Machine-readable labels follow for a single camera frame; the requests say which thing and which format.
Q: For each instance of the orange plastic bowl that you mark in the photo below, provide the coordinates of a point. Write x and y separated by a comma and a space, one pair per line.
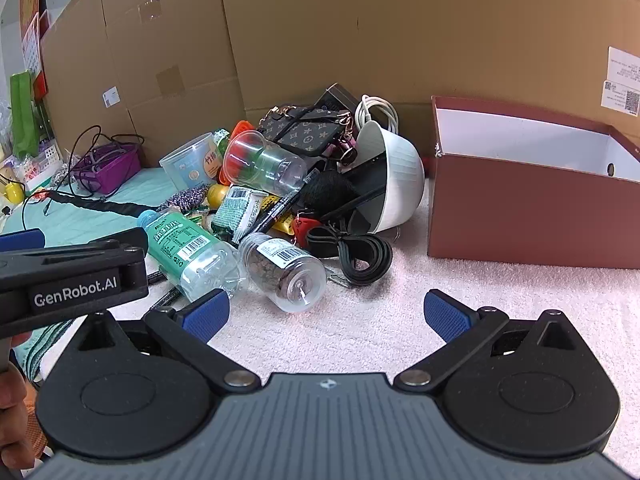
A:
241, 127

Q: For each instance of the black flat case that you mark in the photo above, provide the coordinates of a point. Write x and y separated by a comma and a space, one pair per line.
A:
367, 195

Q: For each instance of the black fuzzy pouch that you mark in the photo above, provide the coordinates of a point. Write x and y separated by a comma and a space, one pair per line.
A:
325, 190

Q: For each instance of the black marker pen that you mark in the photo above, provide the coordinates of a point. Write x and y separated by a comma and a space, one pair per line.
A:
167, 297
280, 205

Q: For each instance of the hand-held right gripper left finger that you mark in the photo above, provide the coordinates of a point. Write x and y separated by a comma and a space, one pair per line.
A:
206, 315

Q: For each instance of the red-brown cardboard box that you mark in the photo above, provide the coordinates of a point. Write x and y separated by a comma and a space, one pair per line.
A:
500, 210

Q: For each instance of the yellow toy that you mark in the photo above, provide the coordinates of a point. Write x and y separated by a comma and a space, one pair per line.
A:
14, 192

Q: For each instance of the clear cup with blue print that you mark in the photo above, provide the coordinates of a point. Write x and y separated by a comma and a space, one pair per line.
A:
192, 162

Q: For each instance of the green plastic piece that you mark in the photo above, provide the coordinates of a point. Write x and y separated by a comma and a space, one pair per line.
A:
221, 137

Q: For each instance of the green bag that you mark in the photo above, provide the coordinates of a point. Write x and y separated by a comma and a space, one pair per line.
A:
24, 115

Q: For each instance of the yellow bottle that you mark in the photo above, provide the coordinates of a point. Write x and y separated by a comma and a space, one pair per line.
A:
218, 194

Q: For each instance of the red clip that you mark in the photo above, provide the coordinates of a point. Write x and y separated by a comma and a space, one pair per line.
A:
304, 230

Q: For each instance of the purple plastic basket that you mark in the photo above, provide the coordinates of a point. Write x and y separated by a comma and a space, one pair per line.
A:
107, 167

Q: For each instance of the dark grey box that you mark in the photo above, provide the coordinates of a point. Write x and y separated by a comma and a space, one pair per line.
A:
336, 97

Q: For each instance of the green white snack packet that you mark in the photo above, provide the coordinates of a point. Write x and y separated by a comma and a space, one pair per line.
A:
237, 210

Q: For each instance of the person's left hand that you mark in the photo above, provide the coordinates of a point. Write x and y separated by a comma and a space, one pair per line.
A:
12, 410

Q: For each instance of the brown patterned purse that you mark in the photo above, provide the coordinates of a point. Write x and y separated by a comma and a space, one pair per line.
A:
305, 130

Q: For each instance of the red wall calendar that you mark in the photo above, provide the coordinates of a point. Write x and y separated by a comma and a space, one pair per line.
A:
31, 20

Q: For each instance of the small clear jar brown contents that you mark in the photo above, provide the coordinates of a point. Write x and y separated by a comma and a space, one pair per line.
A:
285, 270

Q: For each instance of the water bottle with green label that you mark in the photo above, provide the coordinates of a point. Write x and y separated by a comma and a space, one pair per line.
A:
190, 250

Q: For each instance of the brown cardboard backdrop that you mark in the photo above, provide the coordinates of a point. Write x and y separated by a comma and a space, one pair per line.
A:
350, 25

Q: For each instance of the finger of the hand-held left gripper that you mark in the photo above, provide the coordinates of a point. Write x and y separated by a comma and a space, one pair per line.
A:
20, 239

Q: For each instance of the clear plastic cup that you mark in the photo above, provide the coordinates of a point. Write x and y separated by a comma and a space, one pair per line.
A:
270, 162

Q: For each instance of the white ceramic bowl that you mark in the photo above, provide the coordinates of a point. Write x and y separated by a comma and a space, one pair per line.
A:
402, 170

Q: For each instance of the small white shipping label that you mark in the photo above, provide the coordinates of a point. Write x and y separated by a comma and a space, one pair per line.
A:
111, 98

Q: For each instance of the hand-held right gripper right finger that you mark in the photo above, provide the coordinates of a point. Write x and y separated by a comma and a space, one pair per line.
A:
446, 317

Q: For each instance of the teal mat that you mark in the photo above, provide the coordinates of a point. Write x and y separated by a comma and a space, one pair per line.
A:
75, 225

